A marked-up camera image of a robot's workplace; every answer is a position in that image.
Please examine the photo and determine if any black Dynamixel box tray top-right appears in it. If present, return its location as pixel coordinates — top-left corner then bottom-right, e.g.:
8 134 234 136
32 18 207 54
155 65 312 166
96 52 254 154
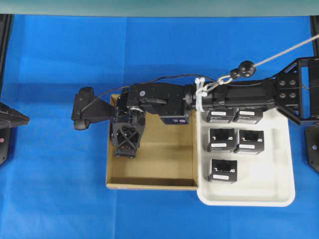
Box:
233 109 263 124

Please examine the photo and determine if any black Dynamixel box in tray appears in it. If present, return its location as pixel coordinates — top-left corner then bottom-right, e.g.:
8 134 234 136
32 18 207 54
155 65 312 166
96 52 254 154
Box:
206 109 235 123

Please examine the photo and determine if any grey suspension cord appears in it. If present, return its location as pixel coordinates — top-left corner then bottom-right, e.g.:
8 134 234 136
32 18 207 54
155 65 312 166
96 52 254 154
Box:
253 34 319 68

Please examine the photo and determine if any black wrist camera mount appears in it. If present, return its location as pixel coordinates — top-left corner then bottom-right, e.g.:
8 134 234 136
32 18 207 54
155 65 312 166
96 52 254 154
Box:
71 87 115 130

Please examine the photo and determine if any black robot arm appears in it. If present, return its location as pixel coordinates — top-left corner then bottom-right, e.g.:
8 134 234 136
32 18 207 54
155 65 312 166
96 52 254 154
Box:
111 57 319 158

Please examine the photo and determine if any black frame post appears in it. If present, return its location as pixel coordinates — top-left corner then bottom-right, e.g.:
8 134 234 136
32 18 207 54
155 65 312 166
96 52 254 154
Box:
310 15 319 56
0 14 13 83

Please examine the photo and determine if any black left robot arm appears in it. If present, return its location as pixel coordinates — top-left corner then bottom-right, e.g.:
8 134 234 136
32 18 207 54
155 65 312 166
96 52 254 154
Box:
0 103 30 165

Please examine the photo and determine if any black Dynamixel box tray bottom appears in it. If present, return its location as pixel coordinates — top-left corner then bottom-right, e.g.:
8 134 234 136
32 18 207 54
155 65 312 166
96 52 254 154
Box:
207 159 238 183

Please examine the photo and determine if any black Dynamixel box tray middle-right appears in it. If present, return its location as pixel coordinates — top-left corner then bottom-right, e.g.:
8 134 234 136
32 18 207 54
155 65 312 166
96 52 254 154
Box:
234 129 265 155

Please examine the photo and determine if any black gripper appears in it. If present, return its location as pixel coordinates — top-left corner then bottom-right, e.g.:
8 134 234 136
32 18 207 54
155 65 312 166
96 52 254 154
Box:
111 110 146 158

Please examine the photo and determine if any black camera cable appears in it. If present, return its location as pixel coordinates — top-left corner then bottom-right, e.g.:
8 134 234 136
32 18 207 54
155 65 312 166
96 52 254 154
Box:
79 74 220 115

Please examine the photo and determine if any black frame post right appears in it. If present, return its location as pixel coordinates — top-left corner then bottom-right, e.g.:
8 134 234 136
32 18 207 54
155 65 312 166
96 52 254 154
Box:
310 15 319 56

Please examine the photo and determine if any black frame post left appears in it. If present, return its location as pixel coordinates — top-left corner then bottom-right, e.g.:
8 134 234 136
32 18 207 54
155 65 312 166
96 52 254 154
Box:
0 14 13 83

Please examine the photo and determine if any white zip tie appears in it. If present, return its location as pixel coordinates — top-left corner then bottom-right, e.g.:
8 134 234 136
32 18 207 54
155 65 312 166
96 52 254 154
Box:
195 77 207 112

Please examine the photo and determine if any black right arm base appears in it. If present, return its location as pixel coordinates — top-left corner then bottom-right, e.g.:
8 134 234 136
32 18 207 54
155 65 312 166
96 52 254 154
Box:
305 123 319 173

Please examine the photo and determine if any white plastic tray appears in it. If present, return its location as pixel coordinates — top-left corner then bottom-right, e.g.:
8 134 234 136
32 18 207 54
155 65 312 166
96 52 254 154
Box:
196 109 295 207

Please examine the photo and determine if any black Dynamixel box tray middle-left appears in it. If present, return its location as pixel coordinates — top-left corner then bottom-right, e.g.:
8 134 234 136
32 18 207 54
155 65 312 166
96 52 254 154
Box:
207 128 236 152

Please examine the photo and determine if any blue table cloth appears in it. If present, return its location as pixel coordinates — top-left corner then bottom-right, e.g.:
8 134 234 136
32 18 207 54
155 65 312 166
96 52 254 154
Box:
0 15 319 239

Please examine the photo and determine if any black ball cord stopper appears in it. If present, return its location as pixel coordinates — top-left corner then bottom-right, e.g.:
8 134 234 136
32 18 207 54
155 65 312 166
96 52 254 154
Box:
230 61 256 80

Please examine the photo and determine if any open brown cardboard box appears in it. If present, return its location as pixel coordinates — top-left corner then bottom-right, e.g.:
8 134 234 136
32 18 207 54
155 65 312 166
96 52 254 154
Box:
106 94 199 191

